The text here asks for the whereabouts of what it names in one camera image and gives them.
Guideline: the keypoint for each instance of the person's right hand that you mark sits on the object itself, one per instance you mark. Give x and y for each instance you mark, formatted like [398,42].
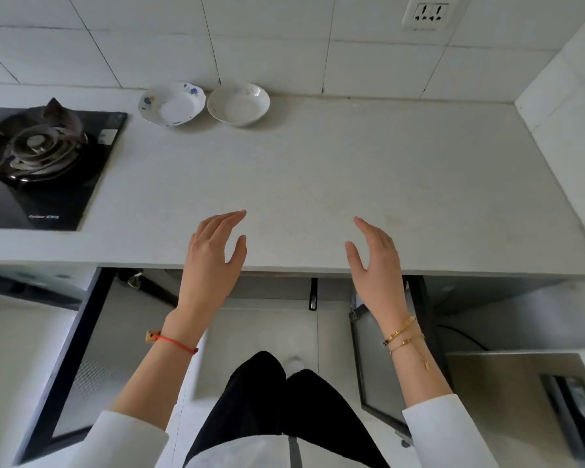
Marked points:
[382,282]

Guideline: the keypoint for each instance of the person's left hand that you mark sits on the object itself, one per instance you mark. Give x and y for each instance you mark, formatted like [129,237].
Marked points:
[207,272]

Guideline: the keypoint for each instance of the person's left thumb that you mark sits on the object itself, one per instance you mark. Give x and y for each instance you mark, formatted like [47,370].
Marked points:
[238,253]

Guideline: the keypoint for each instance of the person's right thumb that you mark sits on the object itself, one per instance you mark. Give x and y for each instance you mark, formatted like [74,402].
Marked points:
[355,258]

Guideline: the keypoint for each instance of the person's right forearm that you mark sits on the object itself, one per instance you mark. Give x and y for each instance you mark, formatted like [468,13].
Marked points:
[417,370]

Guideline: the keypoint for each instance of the person's left forearm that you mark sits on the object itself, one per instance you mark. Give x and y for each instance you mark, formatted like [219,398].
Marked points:
[158,375]

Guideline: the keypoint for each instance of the black-framed cabinet door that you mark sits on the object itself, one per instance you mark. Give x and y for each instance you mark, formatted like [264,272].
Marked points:
[112,346]
[375,365]

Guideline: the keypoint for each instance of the white sock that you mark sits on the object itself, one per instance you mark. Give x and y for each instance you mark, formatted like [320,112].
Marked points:
[294,366]

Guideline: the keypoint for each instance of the plain white bowl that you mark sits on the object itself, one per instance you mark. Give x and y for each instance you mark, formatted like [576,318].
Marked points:
[238,106]

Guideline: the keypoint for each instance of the black trousers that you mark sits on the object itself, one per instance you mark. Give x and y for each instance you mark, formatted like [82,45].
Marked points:
[273,409]

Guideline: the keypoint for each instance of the white bowl with blue flowers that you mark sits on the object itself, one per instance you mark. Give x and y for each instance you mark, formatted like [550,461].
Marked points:
[173,106]

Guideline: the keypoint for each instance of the black glass gas cooktop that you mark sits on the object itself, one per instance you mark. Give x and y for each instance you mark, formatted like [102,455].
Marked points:
[44,199]

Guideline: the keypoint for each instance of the white long-sleeved shirt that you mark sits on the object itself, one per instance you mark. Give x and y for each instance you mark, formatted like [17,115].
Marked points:
[448,438]

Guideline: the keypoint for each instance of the black iron pan support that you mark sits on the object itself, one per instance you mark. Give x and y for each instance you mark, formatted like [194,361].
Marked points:
[61,116]

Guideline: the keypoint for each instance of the metal gas burner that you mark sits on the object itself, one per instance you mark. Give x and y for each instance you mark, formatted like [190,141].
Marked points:
[36,146]

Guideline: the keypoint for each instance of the white wall socket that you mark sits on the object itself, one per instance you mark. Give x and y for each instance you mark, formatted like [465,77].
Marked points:
[430,12]

